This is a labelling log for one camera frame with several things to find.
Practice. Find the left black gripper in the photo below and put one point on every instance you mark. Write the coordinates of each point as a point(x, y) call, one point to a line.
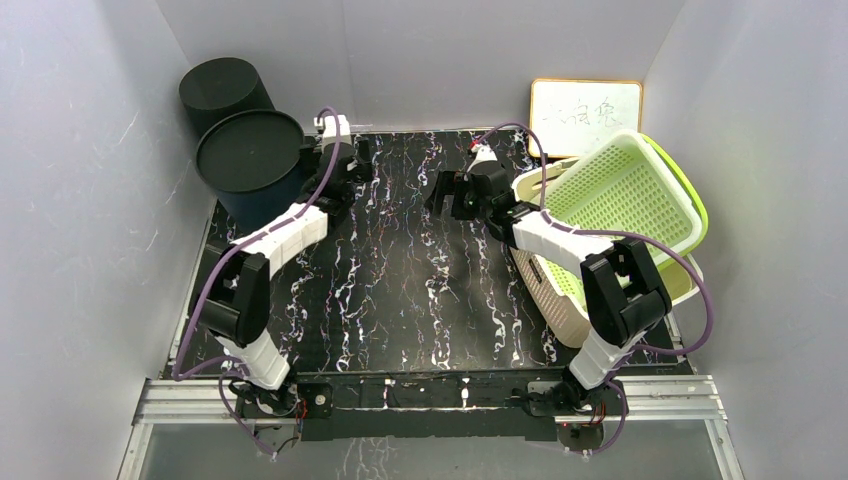
point(361, 172)

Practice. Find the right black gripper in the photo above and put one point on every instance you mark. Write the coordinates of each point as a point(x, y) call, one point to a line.
point(450, 183)

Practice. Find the dark blue cylindrical bin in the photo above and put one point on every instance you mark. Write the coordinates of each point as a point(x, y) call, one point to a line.
point(252, 161)

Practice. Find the large black plastic bucket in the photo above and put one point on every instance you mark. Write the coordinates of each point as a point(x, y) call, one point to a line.
point(219, 88)

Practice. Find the green perforated plastic basket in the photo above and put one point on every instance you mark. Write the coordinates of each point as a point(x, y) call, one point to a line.
point(631, 184)

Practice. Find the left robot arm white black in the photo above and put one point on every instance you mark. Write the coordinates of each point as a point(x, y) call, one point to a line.
point(232, 298)

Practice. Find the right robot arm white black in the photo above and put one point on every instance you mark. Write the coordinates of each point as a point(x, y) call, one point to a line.
point(623, 290)

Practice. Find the small whiteboard with writing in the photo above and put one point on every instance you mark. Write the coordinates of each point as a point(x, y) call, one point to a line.
point(572, 117)

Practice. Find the beige perforated plastic basket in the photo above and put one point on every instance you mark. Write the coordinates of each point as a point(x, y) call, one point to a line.
point(557, 294)

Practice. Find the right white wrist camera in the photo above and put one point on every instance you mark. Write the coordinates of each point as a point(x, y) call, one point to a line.
point(483, 160)

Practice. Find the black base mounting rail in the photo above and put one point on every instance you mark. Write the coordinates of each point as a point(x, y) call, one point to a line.
point(441, 404)

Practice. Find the aluminium frame rail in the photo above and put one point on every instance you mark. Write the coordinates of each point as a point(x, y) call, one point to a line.
point(675, 426)

